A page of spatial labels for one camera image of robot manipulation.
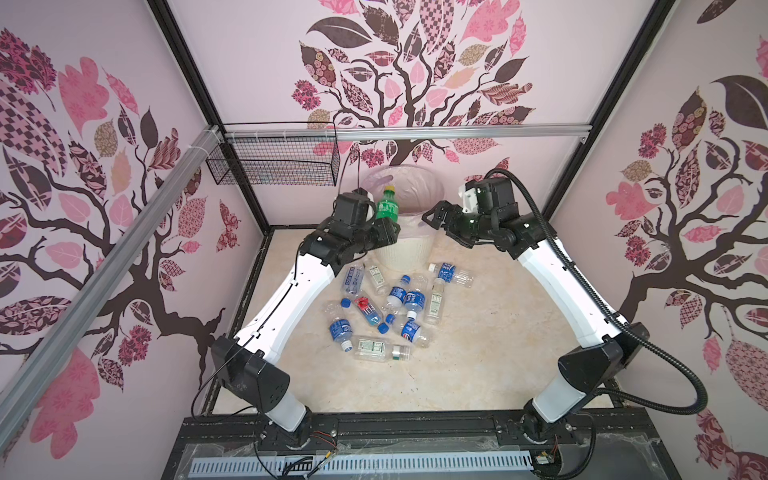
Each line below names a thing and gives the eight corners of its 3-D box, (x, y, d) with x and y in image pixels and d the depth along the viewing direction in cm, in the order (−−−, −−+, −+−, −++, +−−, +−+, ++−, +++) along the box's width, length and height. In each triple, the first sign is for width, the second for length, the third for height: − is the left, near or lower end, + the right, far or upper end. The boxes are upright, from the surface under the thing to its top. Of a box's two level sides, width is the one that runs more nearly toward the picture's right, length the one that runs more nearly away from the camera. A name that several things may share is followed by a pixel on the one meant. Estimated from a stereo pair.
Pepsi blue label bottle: (397, 334, 91) (397, 328, 88) (404, 322, 93) (404, 317, 90) (426, 350, 88) (427, 345, 85) (432, 338, 90) (434, 333, 87)
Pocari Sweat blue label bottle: (330, 352, 88) (327, 345, 84) (333, 327, 94) (330, 319, 89) (352, 352, 88) (350, 345, 84) (354, 327, 93) (352, 319, 89)
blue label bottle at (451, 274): (427, 273, 107) (428, 265, 103) (435, 263, 110) (437, 255, 106) (464, 296, 101) (467, 288, 97) (472, 284, 104) (475, 276, 100)
